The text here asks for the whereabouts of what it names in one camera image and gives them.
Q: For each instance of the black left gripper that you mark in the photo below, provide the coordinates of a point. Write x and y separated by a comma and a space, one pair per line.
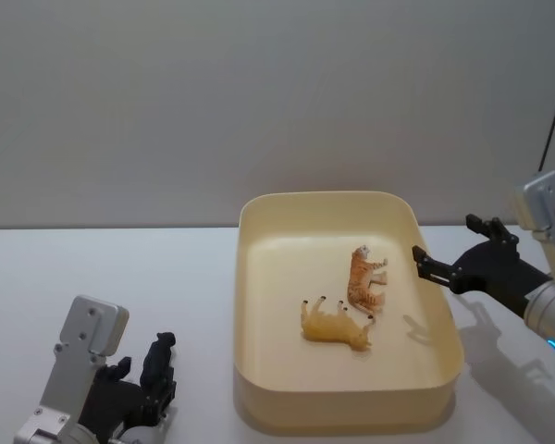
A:
115, 402

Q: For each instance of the cream plastic bin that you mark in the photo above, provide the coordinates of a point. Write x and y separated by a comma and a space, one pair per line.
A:
277, 259

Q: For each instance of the black toy animal figure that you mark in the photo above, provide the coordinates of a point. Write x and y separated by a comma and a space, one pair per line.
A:
158, 353

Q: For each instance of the orange striped toy tiger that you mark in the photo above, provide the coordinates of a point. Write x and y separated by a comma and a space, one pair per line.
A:
358, 282

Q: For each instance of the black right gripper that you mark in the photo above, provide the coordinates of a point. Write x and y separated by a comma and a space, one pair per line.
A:
495, 268

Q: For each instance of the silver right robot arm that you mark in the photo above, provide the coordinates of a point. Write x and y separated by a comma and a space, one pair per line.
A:
543, 208

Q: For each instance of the yellow toy animal figure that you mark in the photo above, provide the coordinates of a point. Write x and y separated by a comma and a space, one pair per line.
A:
328, 327

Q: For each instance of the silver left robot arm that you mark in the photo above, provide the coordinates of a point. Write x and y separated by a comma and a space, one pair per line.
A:
87, 333

